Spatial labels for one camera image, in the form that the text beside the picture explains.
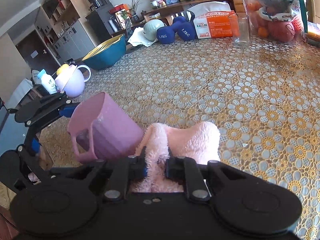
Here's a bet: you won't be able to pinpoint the white milk bottle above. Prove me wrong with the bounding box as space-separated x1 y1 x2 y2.
37 69 58 94

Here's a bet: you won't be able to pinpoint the lilac pitcher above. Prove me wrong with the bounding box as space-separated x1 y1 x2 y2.
55 64 91 98

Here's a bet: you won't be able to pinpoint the blue yellow basket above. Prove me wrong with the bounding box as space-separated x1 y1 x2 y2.
82 34 126 71

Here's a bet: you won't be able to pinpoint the white cloth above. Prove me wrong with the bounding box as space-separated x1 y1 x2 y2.
128 27 158 47

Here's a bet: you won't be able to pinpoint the blue dumbbell left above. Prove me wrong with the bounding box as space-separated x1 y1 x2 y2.
156 21 182 44

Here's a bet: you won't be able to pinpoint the blue dumbbell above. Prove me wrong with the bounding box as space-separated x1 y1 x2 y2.
156 21 182 44
172 16 196 41

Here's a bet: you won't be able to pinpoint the blue dumbbell right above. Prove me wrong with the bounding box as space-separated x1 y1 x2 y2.
172 16 196 41

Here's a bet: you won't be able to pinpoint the green ceramic pot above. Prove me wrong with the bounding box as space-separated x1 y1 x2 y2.
143 19 166 41

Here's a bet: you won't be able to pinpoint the black cabinet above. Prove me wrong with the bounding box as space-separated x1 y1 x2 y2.
86 0 115 43

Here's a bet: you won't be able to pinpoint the wooden tv console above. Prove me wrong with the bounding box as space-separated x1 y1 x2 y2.
109 0 247 37

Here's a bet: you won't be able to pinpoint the orange tissue box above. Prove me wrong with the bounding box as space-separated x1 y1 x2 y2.
188 1 240 39

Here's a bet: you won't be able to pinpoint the clear drinking glass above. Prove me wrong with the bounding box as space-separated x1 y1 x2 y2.
228 14 251 47

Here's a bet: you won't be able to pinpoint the plastic bag of fruit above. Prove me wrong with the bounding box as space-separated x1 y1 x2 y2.
242 0 308 43

